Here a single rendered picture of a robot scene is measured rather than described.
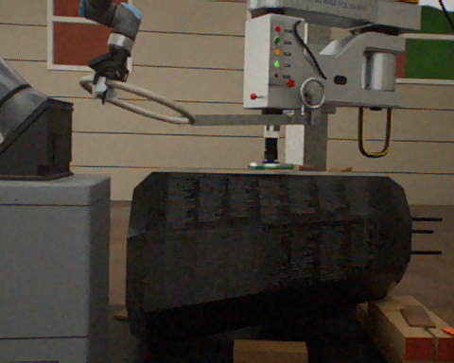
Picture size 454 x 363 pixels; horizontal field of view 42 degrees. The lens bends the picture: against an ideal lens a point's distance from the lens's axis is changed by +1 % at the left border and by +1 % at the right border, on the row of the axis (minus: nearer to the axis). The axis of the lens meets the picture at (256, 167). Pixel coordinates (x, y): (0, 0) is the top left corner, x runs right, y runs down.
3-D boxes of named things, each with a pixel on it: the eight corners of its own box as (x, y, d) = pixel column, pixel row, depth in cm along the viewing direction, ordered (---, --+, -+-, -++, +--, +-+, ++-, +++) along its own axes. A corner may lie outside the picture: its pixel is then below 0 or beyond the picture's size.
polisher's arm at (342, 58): (375, 128, 327) (379, 39, 324) (407, 128, 307) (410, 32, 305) (264, 123, 287) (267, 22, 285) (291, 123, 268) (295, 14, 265)
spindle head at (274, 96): (302, 117, 300) (305, 29, 298) (329, 117, 282) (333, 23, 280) (241, 114, 281) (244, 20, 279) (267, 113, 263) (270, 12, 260)
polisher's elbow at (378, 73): (350, 92, 315) (352, 55, 314) (378, 94, 325) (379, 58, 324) (374, 90, 299) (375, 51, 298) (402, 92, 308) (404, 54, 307)
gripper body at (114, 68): (112, 77, 215) (122, 47, 216) (95, 75, 219) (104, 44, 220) (125, 85, 222) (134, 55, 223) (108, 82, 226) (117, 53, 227)
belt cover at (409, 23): (385, 43, 330) (387, 12, 329) (420, 37, 309) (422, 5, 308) (237, 22, 279) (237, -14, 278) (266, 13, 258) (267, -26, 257)
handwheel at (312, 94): (314, 111, 282) (315, 79, 281) (327, 111, 273) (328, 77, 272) (288, 110, 274) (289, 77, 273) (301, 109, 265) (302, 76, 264)
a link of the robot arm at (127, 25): (116, 6, 227) (142, 15, 230) (107, 36, 225) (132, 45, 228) (119, -2, 218) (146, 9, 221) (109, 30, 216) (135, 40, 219)
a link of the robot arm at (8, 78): (-10, 105, 167) (-58, 60, 166) (-11, 129, 182) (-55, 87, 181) (32, 76, 175) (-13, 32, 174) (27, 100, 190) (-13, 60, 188)
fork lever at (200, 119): (300, 125, 298) (300, 114, 298) (323, 124, 282) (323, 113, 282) (175, 126, 262) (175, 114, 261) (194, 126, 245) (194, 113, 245)
